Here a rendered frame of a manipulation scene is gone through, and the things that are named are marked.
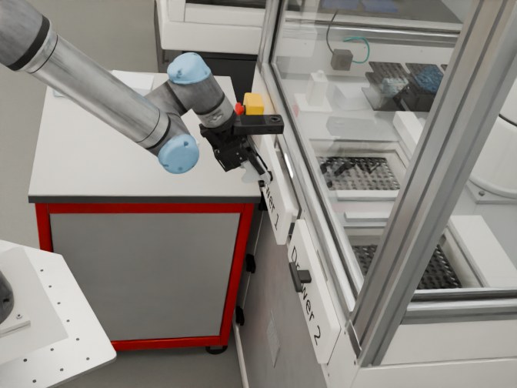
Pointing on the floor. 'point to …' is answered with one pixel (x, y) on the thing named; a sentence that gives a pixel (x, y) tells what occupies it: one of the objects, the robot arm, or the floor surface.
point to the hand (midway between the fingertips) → (268, 173)
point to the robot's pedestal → (31, 298)
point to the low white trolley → (142, 229)
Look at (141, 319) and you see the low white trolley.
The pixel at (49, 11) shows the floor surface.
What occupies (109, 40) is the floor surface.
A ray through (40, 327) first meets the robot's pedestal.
